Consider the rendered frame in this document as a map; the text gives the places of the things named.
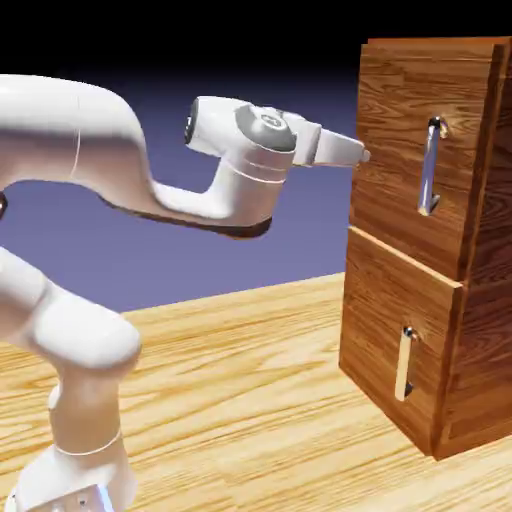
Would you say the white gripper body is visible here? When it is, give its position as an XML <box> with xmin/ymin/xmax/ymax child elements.
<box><xmin>314</xmin><ymin>127</ymin><xmax>365</xmax><ymax>168</ymax></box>

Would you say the tall wooden cabinet door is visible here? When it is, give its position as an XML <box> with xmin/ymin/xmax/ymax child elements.
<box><xmin>349</xmin><ymin>42</ymin><xmax>506</xmax><ymax>283</ymax></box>

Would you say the brown wooden cabinet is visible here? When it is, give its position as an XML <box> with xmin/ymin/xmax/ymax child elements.
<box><xmin>338</xmin><ymin>36</ymin><xmax>512</xmax><ymax>462</ymax></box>

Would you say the short wooden cabinet door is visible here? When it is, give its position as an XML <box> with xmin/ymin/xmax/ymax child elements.
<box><xmin>338</xmin><ymin>226</ymin><xmax>464</xmax><ymax>458</ymax></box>

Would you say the long silver door handle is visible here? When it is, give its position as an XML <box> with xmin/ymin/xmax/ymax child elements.
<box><xmin>416</xmin><ymin>116</ymin><xmax>450</xmax><ymax>218</ymax></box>

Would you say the short silver door handle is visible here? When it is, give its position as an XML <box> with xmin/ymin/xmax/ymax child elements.
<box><xmin>394</xmin><ymin>326</ymin><xmax>418</xmax><ymax>403</ymax></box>

